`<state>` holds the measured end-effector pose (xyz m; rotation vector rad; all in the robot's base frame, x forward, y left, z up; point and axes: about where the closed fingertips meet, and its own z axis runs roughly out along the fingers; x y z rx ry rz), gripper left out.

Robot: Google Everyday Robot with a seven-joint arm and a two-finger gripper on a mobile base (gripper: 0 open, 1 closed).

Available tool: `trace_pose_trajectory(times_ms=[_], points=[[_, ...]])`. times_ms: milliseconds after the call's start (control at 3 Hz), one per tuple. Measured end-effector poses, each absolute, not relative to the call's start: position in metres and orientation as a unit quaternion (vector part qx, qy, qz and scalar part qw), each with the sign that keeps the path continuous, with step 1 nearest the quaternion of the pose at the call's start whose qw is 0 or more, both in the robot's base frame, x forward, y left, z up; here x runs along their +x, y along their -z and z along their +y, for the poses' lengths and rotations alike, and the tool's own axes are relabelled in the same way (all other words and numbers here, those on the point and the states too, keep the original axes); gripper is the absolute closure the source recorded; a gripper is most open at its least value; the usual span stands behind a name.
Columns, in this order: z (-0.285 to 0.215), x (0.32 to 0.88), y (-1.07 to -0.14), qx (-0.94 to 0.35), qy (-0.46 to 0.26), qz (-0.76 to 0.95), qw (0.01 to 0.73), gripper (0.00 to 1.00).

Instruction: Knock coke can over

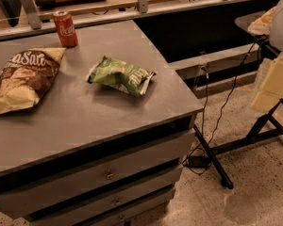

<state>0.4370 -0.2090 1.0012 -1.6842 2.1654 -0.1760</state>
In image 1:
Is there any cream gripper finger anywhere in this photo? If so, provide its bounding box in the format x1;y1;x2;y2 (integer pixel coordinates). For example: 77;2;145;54
251;53;283;113

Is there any red coke can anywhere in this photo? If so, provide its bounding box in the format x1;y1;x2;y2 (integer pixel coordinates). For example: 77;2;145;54
53;11;78;48

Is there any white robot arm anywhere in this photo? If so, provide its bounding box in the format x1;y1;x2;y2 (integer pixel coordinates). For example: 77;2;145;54
248;0;283;113

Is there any grey side table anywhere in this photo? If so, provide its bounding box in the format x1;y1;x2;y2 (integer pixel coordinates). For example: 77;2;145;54
234;9;281;59

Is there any black power adapter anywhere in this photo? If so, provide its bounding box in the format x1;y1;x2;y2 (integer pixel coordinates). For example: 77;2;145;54
187;156;210;168

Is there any middle grey drawer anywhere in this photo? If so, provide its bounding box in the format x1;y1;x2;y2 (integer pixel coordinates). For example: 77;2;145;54
29;163;182;226

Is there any grey drawer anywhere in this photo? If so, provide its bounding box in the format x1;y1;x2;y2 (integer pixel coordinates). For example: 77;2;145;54
0;130;193;218
79;186;175;226
29;163;182;226

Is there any green chip bag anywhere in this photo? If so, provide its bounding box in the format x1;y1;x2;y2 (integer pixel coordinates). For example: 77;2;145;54
86;56;156;98

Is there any top grey drawer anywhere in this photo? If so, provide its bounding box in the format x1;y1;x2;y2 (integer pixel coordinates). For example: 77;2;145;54
0;130;193;218

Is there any bottom grey drawer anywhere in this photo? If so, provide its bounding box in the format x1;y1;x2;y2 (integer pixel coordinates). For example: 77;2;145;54
79;186;175;226

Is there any grey drawer cabinet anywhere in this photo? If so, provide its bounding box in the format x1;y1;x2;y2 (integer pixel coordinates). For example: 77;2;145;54
0;19;205;226

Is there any brown yellow chip bag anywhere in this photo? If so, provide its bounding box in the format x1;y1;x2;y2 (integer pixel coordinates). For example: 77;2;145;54
0;47;66;115

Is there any black stand frame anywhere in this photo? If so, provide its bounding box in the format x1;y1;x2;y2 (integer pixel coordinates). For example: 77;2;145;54
193;98;283;189

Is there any metal railing frame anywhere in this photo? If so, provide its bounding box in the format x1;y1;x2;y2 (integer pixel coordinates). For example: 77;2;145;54
0;0;276;42

